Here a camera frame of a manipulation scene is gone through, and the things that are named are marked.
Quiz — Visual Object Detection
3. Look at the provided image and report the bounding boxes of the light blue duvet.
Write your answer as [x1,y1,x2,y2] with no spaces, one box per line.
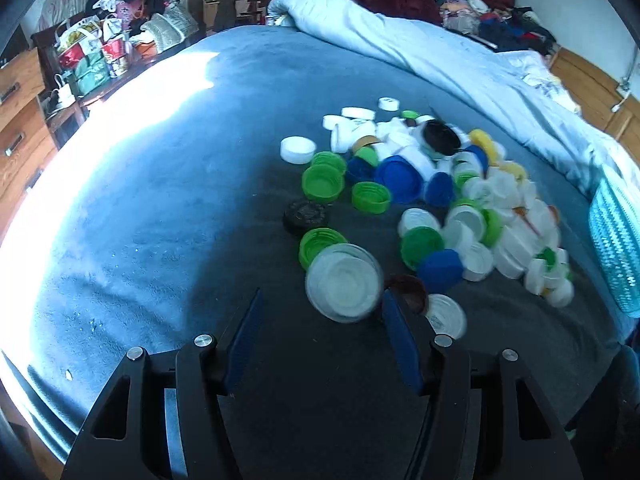
[266,0,640,211]

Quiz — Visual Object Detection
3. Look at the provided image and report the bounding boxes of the wooden dresser with drawers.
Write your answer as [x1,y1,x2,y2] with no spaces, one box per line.
[0,47,61,226]

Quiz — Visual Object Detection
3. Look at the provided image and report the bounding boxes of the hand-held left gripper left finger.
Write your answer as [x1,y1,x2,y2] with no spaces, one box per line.
[60,287,263,480]

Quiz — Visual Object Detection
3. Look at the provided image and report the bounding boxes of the white duvet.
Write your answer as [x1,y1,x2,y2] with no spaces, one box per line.
[505,50,583,116]

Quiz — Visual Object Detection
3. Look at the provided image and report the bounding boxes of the light blue perforated basket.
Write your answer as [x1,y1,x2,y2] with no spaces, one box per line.
[587,164,640,319]

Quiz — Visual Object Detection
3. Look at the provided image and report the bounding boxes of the wooden headboard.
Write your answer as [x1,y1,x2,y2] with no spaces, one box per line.
[547,45,640,153]

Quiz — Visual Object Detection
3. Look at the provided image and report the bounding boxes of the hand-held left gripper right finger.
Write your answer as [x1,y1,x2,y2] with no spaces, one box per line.
[382,290,583,480]

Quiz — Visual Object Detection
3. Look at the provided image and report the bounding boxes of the colourful shopping bags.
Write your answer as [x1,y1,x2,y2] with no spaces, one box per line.
[55,15,133,96]

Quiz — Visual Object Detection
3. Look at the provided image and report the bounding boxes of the heap of clothes and bags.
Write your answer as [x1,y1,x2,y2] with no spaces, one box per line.
[85,0,201,56]

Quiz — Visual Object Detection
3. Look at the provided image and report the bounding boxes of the blue bed sheet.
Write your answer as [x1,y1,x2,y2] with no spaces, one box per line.
[0,25,631,461]

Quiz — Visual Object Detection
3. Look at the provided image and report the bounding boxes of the heap of dark clothes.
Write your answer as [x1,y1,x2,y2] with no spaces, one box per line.
[440,0,558,56]

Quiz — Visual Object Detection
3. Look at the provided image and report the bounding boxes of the pile of plastic bottle caps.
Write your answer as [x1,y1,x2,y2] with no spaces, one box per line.
[280,96,576,343]

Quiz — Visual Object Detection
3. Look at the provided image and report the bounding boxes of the large translucent jar lid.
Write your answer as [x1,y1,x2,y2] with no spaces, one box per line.
[305,242,385,323]

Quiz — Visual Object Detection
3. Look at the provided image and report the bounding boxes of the dark chair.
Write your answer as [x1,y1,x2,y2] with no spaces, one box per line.
[212,0,241,33]

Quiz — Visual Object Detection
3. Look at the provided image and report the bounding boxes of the small white bag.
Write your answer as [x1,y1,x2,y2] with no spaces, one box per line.
[50,74,76,111]

